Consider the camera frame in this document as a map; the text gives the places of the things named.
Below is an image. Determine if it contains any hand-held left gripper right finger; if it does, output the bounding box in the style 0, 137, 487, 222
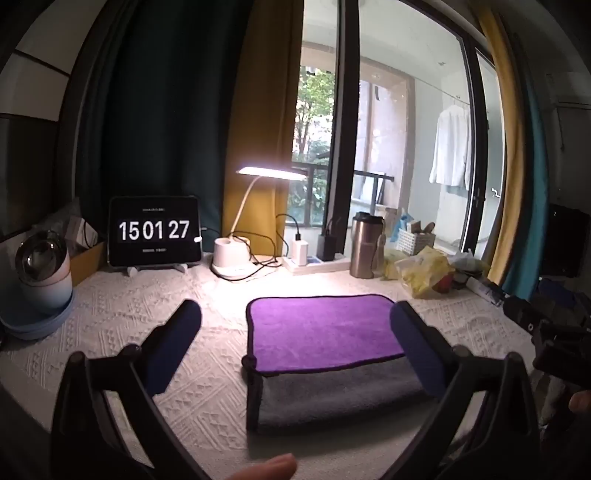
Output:
383, 301, 542, 480

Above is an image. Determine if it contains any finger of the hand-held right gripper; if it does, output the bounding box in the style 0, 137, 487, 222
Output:
502, 296, 541, 332

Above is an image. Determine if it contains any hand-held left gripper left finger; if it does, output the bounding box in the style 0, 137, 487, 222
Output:
50, 299, 213, 480

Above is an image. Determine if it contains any grey towel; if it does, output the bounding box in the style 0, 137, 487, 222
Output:
246, 355, 439, 432

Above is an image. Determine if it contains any purple towel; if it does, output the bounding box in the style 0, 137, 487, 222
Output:
241, 294, 406, 376

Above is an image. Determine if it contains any person's right hand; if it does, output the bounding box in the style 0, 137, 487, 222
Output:
569, 390, 591, 416

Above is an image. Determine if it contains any person's left hand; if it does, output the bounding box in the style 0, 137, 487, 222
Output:
221, 453, 298, 480

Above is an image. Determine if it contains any white printed tube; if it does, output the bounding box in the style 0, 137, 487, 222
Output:
465, 276, 507, 308

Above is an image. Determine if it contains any dark cloth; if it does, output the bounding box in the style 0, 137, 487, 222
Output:
536, 276, 591, 326

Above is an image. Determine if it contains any white textured tablecloth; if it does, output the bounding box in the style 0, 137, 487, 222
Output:
0, 256, 555, 480

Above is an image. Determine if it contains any clear plastic bag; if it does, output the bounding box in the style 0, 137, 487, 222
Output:
447, 249, 491, 289

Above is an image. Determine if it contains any white tablet stand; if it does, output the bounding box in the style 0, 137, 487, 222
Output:
122, 261, 191, 277

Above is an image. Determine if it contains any yellow plastic bag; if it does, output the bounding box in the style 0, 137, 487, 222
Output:
383, 246, 456, 299

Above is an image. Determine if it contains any black box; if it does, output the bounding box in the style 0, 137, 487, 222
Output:
540, 203, 591, 278

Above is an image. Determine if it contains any white desk lamp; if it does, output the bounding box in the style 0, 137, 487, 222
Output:
211, 165, 308, 280

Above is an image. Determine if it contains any teal curtain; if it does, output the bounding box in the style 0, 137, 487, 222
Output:
501, 46, 551, 302

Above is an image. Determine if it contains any white woven basket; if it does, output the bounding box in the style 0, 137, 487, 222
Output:
397, 228, 437, 256

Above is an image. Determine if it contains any black tablet with clock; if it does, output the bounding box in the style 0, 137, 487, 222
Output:
107, 196, 204, 267

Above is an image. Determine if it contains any cardboard box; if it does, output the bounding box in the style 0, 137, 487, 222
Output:
69, 240, 108, 287

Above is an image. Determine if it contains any stainless steel thermos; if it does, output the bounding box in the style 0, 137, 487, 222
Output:
349, 212, 387, 279

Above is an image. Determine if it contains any white power strip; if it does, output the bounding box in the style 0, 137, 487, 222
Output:
283, 255, 352, 276

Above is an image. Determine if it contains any grey small box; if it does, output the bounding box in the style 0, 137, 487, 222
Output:
65, 217, 99, 253

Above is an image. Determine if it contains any white and blue bowl stand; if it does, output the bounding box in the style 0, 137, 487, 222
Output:
0, 229, 77, 341

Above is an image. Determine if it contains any black power adapter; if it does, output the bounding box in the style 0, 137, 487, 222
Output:
318, 217, 343, 262

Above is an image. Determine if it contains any white charger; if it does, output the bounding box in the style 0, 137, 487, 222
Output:
290, 233, 308, 267

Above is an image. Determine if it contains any yellow curtain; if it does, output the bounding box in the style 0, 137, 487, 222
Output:
222, 0, 306, 260
475, 0, 528, 288

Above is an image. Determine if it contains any black balcony railing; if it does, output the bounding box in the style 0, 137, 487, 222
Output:
291, 161, 394, 209

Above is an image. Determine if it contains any white hanging shirt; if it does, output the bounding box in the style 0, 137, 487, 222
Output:
429, 104, 473, 195

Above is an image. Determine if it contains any dark green curtain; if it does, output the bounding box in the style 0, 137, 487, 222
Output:
75, 0, 254, 234

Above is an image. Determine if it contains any black cable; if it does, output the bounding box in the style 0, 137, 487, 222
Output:
202, 213, 304, 282

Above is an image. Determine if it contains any black sliding door frame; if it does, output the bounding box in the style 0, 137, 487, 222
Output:
318, 0, 498, 260

